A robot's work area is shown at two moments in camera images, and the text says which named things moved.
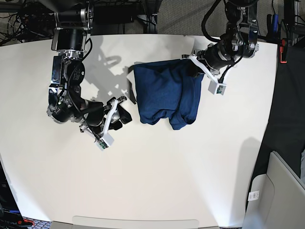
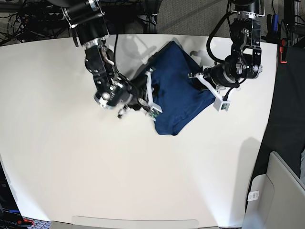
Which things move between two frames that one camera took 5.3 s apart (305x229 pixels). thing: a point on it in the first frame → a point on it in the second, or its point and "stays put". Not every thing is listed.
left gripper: [99, 117] → [143, 95]
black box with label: [11, 216] stays put
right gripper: [211, 59] → [213, 77]
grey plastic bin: [276, 199] stays put
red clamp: [281, 50] stays put
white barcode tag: [254, 195] stays put
